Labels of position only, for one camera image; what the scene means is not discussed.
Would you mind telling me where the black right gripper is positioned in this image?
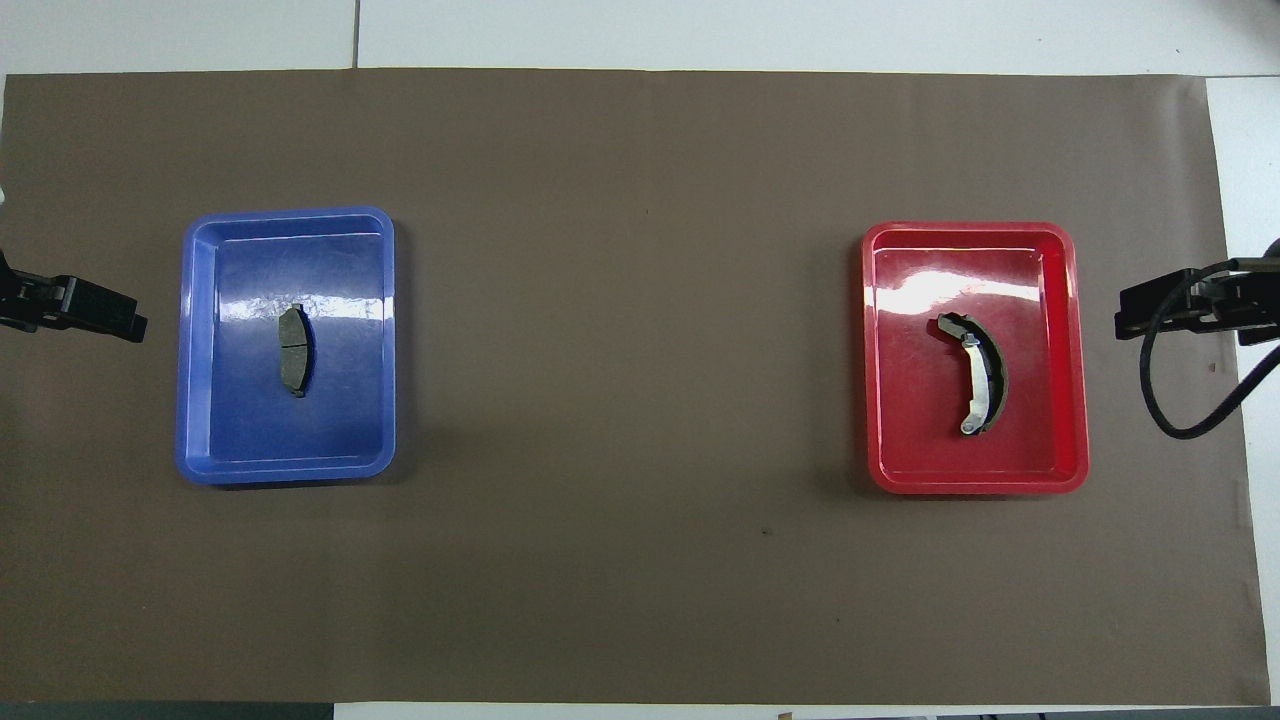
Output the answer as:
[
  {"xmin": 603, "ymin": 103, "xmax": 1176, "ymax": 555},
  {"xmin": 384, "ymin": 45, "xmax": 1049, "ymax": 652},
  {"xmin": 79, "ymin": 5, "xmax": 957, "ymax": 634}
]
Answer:
[{"xmin": 1115, "ymin": 238, "xmax": 1280, "ymax": 348}]

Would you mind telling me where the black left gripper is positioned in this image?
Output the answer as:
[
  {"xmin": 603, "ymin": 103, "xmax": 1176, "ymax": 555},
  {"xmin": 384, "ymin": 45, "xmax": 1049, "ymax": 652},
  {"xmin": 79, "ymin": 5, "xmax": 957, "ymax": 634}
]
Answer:
[{"xmin": 0, "ymin": 250, "xmax": 149, "ymax": 343}]

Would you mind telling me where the curved brake shoe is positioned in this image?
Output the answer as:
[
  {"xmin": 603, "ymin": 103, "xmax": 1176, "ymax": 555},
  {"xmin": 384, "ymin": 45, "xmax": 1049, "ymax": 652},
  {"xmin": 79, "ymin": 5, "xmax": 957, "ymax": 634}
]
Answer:
[{"xmin": 937, "ymin": 312, "xmax": 1010, "ymax": 437}]

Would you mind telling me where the blue plastic tray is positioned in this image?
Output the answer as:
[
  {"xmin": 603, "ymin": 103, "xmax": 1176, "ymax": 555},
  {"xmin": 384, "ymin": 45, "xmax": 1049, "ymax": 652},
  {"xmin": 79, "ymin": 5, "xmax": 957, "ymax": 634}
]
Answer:
[{"xmin": 176, "ymin": 206, "xmax": 398, "ymax": 487}]

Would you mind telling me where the red plastic tray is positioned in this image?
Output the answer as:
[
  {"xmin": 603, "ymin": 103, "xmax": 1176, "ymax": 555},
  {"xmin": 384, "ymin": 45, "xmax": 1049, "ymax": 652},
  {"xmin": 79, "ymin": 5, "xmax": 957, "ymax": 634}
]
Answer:
[{"xmin": 861, "ymin": 221, "xmax": 1090, "ymax": 496}]

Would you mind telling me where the brown paper table mat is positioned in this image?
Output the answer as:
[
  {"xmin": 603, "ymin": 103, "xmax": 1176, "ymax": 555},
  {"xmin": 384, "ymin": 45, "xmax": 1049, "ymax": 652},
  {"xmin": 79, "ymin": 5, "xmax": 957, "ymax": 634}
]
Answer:
[{"xmin": 0, "ymin": 68, "xmax": 1271, "ymax": 706}]

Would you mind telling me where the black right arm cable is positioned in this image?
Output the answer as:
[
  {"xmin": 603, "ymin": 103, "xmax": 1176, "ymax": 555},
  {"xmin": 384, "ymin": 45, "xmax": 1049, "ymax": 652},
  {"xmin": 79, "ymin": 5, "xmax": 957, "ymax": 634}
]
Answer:
[{"xmin": 1141, "ymin": 258, "xmax": 1280, "ymax": 441}]

